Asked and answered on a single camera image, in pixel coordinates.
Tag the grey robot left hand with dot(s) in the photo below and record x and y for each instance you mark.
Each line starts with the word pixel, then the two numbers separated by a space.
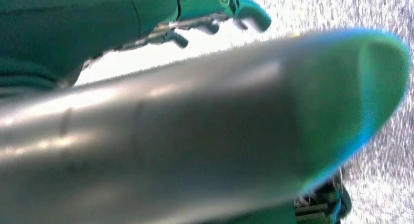
pixel 81 22

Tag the dark robot body part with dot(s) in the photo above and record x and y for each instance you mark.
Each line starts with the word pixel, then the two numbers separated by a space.
pixel 323 209

